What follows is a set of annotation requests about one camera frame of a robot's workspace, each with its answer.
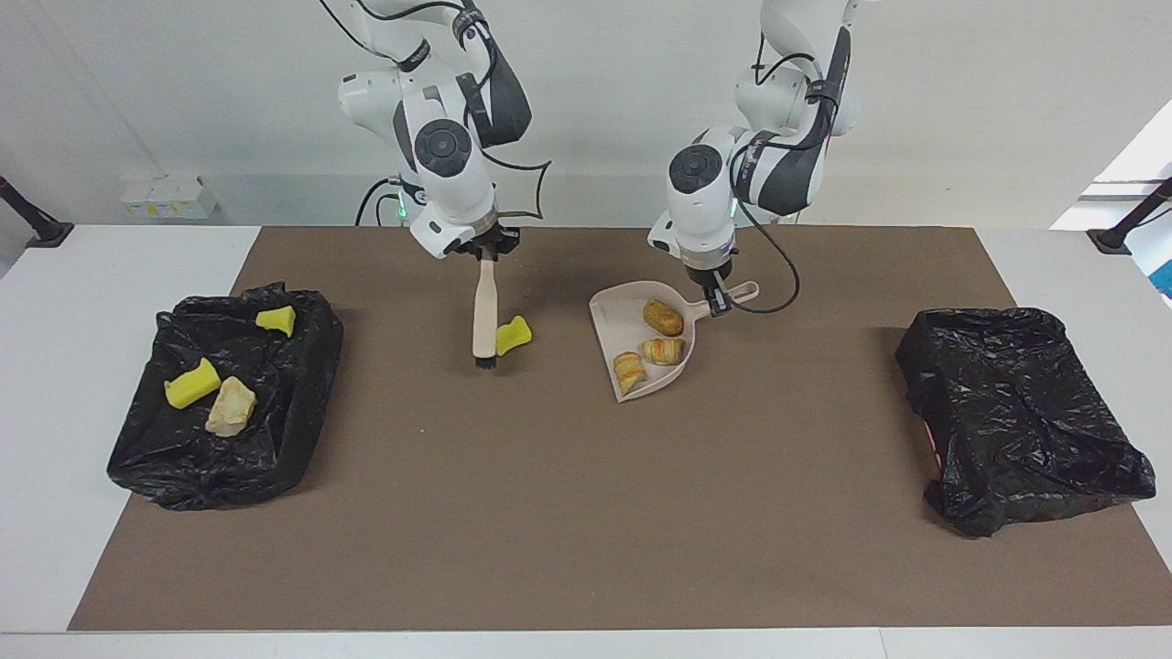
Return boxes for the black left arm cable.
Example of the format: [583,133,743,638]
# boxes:
[732,27,803,315]

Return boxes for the yellow sponge wedge piece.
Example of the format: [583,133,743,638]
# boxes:
[495,315,533,357]

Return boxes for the brown table mat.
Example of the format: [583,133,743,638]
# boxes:
[69,226,1172,632]

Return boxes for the black bag lined bin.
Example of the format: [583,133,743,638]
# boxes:
[895,307,1157,538]
[106,282,345,512]

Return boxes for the brown bread roll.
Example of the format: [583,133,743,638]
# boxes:
[643,299,685,337]

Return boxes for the notched yellow sponge piece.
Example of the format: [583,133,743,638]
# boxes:
[164,357,222,410]

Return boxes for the beige plastic dustpan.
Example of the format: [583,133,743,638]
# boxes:
[589,280,760,404]

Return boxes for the beige brush with black bristles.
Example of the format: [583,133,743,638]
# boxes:
[472,256,500,371]

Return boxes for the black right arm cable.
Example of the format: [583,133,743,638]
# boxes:
[320,0,552,221]

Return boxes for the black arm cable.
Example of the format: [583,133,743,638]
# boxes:
[320,0,552,221]
[732,27,803,315]

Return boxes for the black right arm base cables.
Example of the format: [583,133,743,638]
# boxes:
[355,177,408,227]

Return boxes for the white wall socket boxes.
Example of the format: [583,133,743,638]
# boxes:
[121,176,219,221]

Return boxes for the black camera stand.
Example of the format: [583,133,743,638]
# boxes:
[0,176,74,249]
[1088,178,1172,255]

